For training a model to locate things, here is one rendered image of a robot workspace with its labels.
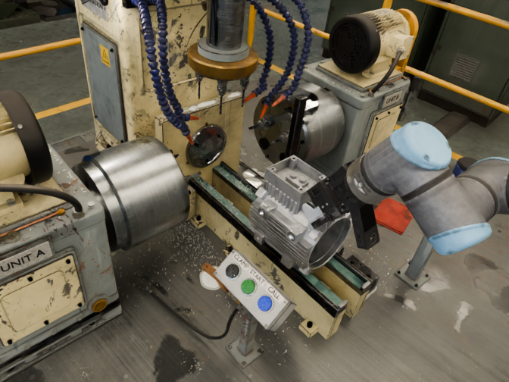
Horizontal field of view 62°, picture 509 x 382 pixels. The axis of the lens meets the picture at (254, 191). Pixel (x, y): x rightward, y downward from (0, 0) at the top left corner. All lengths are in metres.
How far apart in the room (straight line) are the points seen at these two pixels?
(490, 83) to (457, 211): 3.45
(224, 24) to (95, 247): 0.58
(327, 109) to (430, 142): 0.68
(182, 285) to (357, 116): 0.76
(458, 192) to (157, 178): 0.63
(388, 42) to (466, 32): 2.62
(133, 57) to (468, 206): 0.88
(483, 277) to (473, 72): 2.85
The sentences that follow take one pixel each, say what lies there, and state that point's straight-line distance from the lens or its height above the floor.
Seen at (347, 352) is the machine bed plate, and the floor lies 0.80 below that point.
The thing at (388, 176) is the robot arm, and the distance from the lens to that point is 0.74.
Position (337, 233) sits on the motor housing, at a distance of 1.14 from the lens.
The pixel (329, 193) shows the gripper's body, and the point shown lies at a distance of 0.86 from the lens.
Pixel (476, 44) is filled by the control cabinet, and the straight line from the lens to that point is 4.12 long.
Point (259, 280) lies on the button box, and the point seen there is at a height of 1.08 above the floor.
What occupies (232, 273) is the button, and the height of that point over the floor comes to 1.07.
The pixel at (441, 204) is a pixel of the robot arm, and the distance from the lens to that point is 0.72.
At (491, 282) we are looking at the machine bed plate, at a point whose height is 0.80.
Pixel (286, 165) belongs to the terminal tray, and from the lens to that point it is 1.10.
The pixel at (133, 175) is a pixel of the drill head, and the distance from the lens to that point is 1.00.
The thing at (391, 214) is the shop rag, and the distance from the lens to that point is 1.55.
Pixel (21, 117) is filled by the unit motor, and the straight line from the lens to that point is 0.85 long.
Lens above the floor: 1.76
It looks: 40 degrees down
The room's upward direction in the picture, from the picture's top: 7 degrees clockwise
